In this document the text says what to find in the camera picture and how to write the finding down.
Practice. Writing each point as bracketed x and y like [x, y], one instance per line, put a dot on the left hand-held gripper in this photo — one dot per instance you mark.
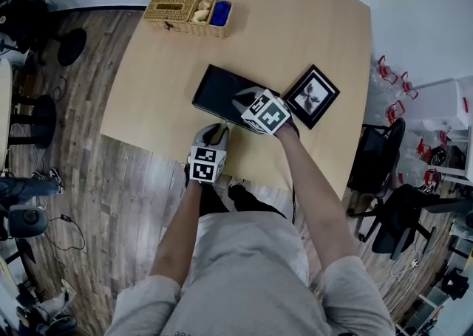
[203, 168]

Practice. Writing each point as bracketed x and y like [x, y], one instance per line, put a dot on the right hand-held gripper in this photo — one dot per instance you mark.
[269, 114]

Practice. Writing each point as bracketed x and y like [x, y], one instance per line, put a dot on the person's right forearm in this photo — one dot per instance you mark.
[318, 201]

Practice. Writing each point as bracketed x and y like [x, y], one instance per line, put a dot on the person's left forearm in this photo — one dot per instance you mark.
[177, 235]

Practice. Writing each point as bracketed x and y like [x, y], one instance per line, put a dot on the person's black trousers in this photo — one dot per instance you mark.
[244, 201]

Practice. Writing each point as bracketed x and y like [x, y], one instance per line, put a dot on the blue item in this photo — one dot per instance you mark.
[221, 14]

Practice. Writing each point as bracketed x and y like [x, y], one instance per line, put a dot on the cream item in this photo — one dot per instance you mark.
[203, 12]

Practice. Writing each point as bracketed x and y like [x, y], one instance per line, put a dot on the woven wicker tissue basket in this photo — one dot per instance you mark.
[168, 13]

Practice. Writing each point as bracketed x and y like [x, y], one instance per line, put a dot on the group of clear water jugs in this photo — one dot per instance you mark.
[380, 83]

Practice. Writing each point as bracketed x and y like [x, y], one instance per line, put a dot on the black folding chair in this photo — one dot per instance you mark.
[377, 153]

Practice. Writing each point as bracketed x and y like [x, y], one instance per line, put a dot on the person's grey shirt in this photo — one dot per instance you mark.
[247, 279]

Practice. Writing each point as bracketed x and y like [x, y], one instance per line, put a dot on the black standing fan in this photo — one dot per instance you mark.
[72, 46]

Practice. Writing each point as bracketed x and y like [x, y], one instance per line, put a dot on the black mesh office chair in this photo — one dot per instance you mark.
[403, 216]

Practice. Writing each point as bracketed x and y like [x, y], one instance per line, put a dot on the white storage box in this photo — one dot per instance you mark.
[439, 102]

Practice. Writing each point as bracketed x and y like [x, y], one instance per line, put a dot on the grey stool seat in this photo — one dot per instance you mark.
[27, 220]

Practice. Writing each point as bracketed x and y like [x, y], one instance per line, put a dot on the beige round table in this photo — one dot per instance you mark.
[4, 113]

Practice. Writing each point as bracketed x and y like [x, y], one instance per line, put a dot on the black high-back office chair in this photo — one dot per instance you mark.
[18, 17]

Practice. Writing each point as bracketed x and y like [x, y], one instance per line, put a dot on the black picture frame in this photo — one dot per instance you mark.
[311, 96]

